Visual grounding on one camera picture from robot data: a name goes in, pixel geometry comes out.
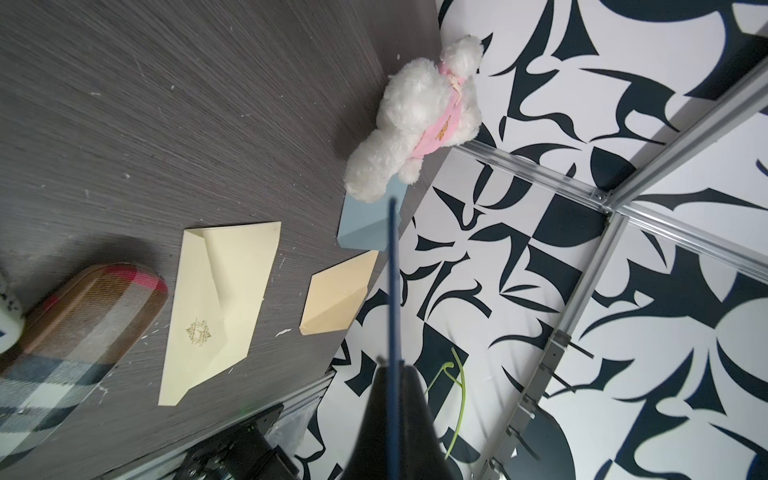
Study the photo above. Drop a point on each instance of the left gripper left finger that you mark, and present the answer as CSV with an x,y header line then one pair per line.
x,y
368,460

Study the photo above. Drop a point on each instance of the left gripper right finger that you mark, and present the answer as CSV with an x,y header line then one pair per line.
x,y
420,455

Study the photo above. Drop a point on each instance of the dark blue envelope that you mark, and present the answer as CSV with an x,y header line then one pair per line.
x,y
394,347

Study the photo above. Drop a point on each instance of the tan envelope gold emblem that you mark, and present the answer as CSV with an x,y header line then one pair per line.
x,y
336,294

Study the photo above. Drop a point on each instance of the light blue envelope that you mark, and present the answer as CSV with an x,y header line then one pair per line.
x,y
364,226

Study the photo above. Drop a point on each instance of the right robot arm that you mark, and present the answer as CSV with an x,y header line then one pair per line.
x,y
240,452

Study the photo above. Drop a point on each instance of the cream envelope left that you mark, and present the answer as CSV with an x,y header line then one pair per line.
x,y
221,282

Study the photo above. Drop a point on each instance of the brown plaid glasses case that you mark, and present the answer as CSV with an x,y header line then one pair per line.
x,y
75,338

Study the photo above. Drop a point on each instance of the white plush bear pink shirt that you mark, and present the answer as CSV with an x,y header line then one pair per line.
x,y
427,105

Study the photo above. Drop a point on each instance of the white black patterned glasses case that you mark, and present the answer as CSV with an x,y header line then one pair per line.
x,y
12,320

